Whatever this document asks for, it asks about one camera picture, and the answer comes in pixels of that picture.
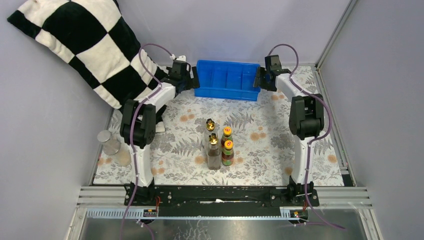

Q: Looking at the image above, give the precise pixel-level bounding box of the blue plastic divided bin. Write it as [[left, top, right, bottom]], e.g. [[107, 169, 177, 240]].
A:
[[194, 60, 261, 101]]

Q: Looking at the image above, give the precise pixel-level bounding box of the yellow-cap sauce bottle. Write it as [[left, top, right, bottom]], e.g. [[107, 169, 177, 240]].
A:
[[221, 126, 233, 149], [221, 140, 234, 166]]

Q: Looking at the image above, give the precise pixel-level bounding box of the clear gold-cap bottle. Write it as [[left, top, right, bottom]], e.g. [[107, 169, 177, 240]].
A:
[[202, 118, 218, 156], [206, 133, 221, 170]]

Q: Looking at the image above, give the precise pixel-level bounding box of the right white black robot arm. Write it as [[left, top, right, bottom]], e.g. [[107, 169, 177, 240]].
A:
[[253, 55, 325, 206]]

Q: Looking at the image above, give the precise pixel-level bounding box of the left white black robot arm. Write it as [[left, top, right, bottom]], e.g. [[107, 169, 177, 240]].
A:
[[119, 59, 200, 206]]

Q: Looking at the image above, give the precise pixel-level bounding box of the floral patterned table mat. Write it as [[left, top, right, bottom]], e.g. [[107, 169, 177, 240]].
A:
[[93, 65, 345, 187]]

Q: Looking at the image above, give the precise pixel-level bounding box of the black white checkered pillow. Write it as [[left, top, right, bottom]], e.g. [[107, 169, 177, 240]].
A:
[[7, 0, 168, 109]]

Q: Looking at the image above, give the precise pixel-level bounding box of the silver-lid glass shaker jar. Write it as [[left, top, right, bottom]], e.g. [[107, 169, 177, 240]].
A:
[[97, 130, 131, 167]]

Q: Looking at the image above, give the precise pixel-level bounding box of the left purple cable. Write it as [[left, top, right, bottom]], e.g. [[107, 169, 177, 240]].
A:
[[118, 43, 176, 240]]

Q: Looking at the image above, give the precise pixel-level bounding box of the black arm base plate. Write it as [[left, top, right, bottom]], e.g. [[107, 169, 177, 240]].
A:
[[123, 183, 308, 217]]

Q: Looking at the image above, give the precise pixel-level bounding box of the aluminium frame rail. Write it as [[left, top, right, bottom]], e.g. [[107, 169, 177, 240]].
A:
[[77, 186, 372, 220]]

